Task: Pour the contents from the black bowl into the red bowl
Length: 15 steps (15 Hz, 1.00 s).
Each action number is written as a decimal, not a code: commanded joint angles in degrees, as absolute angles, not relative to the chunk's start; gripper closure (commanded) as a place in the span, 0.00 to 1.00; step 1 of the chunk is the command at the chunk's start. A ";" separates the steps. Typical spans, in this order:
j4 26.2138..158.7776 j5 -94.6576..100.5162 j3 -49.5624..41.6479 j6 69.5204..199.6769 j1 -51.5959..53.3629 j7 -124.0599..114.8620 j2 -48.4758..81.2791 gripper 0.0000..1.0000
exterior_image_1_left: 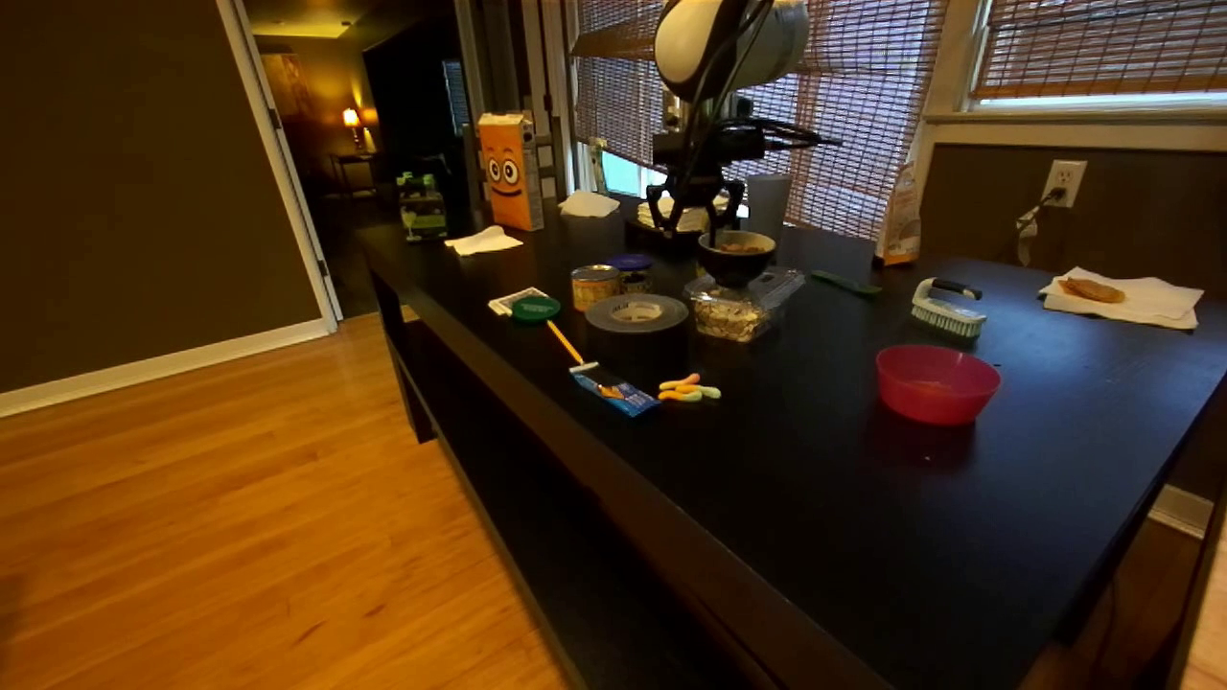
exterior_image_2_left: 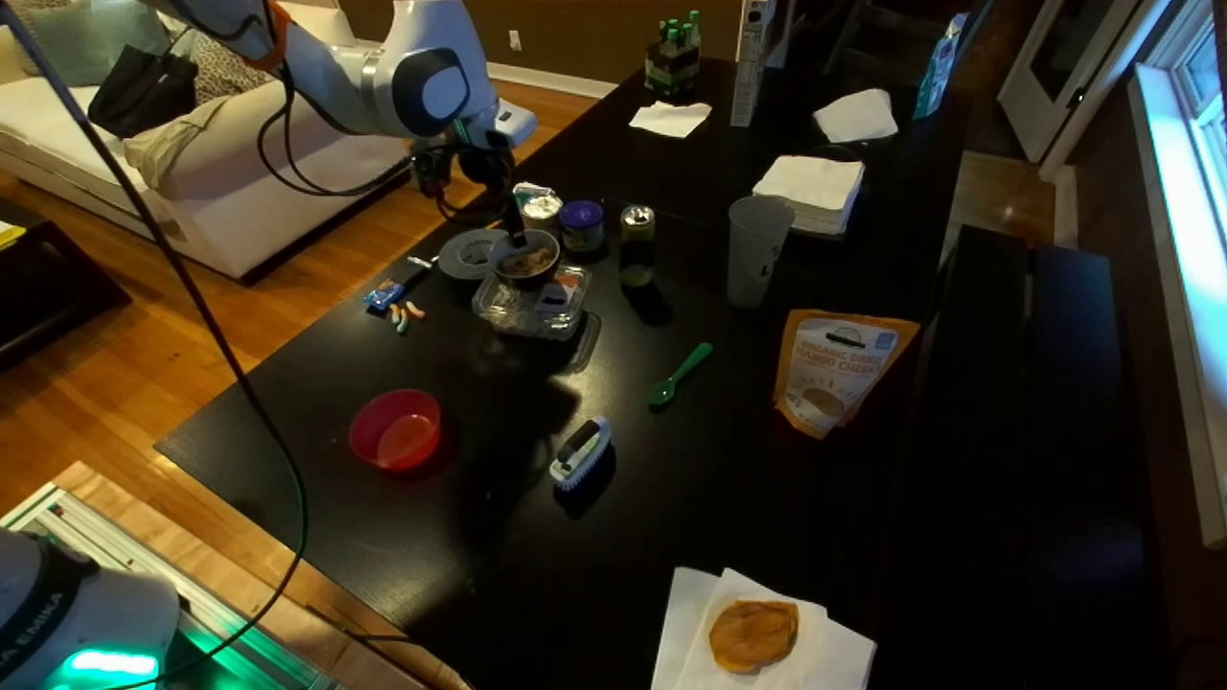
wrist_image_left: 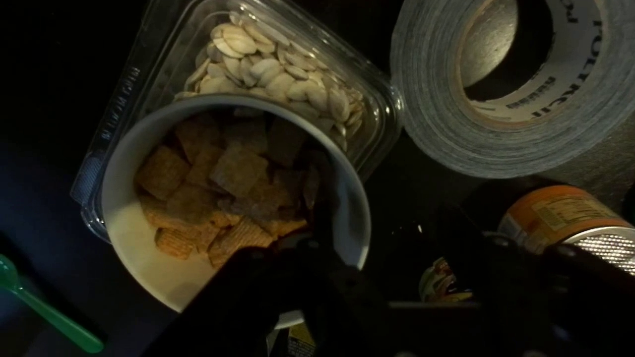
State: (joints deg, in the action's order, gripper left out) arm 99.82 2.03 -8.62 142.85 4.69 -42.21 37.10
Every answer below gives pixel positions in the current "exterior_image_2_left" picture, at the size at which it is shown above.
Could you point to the small dark lidded jar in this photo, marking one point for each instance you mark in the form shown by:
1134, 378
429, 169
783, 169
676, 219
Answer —
638, 234

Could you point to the wooden stick with white head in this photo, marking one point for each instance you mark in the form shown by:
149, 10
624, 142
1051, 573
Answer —
425, 262

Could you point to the red plastic bowl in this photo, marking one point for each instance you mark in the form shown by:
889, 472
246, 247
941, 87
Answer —
397, 436

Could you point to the blue snack packet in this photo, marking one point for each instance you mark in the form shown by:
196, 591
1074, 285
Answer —
382, 297

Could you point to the orange white snack bag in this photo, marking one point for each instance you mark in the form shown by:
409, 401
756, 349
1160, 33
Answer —
839, 368

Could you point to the white framed door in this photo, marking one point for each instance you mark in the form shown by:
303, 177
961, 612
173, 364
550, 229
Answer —
1078, 79

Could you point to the blue standing card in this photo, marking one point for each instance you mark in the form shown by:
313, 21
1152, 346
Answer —
945, 63

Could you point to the white sofa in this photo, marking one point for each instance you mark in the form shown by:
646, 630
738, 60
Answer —
193, 192

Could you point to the wrist mounted camera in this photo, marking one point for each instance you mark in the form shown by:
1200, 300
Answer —
514, 119

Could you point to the black bag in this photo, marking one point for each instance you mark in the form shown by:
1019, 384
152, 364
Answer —
143, 90

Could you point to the grey plastic cup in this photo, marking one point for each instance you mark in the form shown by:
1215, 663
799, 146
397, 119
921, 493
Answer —
756, 249

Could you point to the white green black stapler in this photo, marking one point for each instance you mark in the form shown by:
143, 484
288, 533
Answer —
579, 455

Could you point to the pink yellow gummy worm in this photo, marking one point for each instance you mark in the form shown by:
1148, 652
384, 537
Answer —
417, 308

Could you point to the round grey tin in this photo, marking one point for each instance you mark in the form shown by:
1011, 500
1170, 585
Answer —
462, 256

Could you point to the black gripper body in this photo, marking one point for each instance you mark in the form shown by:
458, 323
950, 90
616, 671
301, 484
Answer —
462, 156

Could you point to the round brown cookie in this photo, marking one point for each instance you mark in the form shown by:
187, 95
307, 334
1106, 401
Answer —
752, 635

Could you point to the dark coffee table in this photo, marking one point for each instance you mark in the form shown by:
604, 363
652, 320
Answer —
45, 288

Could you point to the black bowl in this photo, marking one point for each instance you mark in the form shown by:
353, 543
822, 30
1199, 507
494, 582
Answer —
528, 258

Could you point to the white device with green light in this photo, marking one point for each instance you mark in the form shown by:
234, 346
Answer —
78, 617

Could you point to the clear plastic nut container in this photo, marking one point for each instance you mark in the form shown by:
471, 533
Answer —
541, 308

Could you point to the black bench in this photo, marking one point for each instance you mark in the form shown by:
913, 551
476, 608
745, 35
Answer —
1048, 484

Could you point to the white napkin under cookie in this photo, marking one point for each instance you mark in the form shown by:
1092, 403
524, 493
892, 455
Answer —
829, 658

